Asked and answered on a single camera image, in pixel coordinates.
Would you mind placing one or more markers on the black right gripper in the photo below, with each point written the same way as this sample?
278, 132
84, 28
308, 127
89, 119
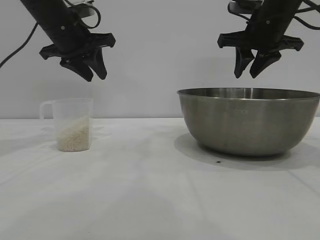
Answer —
267, 35

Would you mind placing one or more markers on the clear plastic measuring cup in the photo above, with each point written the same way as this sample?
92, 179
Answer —
72, 107

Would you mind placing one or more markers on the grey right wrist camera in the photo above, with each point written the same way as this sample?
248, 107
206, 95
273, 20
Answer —
242, 5

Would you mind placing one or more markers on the white rice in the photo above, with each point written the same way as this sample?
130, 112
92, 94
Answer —
73, 137

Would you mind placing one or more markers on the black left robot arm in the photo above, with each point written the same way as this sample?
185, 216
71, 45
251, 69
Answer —
45, 7

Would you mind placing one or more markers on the stainless steel mixing bowl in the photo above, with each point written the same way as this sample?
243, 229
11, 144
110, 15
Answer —
250, 125

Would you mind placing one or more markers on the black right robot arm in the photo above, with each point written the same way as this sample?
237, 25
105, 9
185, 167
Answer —
277, 4

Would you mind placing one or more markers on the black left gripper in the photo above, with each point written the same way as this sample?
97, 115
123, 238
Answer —
67, 40

